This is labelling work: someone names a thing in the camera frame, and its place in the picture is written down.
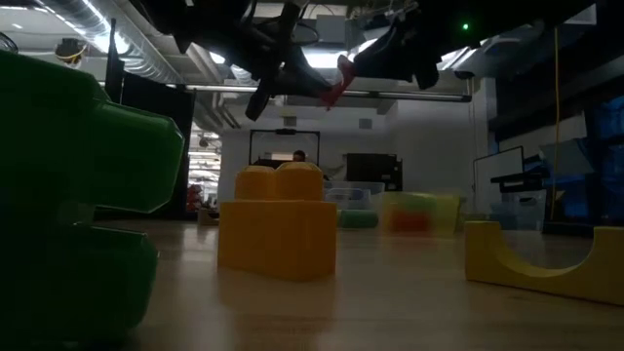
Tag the black ceiling-hung device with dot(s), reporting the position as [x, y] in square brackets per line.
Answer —
[69, 50]

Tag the tan block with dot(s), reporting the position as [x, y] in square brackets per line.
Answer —
[208, 217]

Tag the black desk stand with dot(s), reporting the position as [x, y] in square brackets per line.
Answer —
[521, 181]

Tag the white ceiling box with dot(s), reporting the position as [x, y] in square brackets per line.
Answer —
[585, 17]

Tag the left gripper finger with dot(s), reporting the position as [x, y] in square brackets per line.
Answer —
[258, 105]
[312, 84]

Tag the white board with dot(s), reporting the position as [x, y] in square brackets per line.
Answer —
[497, 170]

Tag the yellow stud block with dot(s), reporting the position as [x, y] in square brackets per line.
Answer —
[278, 234]

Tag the yellow translucent plastic bin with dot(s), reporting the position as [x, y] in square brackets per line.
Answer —
[446, 214]

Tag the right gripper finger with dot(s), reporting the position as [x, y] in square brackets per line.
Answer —
[373, 66]

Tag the black monitor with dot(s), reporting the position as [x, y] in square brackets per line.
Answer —
[373, 170]

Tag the red arch block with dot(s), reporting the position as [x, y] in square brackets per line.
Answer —
[343, 80]

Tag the person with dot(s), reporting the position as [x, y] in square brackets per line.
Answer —
[299, 156]

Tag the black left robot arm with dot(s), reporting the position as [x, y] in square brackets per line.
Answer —
[205, 19]

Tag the red stud block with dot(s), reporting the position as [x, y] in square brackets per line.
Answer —
[410, 222]

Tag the blue storage shelf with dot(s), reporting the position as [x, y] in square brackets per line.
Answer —
[607, 156]

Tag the yellow arch block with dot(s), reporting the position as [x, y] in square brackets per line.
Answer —
[487, 263]

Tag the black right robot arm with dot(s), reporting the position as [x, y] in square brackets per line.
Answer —
[512, 19]

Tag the black partition panel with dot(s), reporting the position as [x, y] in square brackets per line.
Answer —
[146, 127]

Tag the white ceiling pipe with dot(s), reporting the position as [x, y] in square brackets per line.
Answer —
[414, 95]

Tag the green cylinder block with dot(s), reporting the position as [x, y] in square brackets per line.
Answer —
[358, 219]

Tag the small clear plastic bin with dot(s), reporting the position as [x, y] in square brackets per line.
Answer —
[351, 195]
[517, 209]

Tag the silver ventilation duct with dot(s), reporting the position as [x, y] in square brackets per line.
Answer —
[146, 63]

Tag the grey wall vent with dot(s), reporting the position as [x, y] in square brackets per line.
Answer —
[365, 123]

